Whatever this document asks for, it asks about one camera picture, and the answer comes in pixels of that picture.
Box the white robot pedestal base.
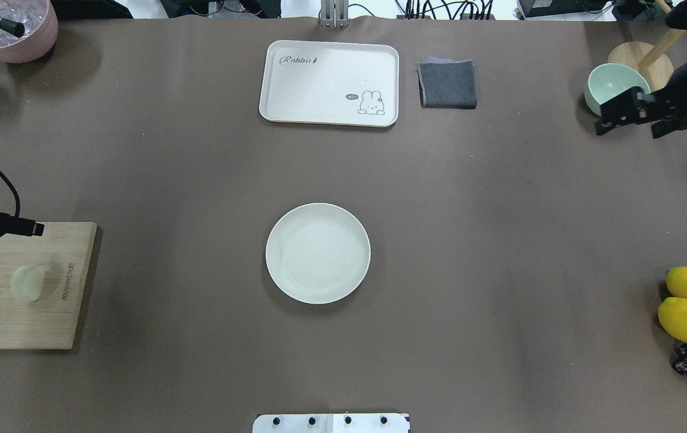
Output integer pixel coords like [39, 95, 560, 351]
[252, 412, 411, 432]

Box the white steamed bun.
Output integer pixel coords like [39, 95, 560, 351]
[10, 265, 46, 302]

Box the yellow lemon front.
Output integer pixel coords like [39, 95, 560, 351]
[657, 296, 687, 343]

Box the pink bowl with ice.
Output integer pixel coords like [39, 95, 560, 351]
[0, 1, 58, 64]

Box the wooden mug tree stand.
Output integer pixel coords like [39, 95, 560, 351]
[609, 1, 687, 94]

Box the white round plate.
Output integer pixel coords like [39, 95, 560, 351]
[264, 203, 371, 305]

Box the mint green bowl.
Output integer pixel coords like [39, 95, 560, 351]
[583, 63, 651, 116]

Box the bamboo cutting board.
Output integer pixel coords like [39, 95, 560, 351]
[0, 222, 97, 350]

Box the grey folded cloth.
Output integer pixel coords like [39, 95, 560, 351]
[417, 58, 478, 109]

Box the aluminium frame post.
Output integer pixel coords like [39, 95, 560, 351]
[319, 0, 350, 28]

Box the cream rabbit tray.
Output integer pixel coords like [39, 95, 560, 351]
[258, 40, 399, 127]

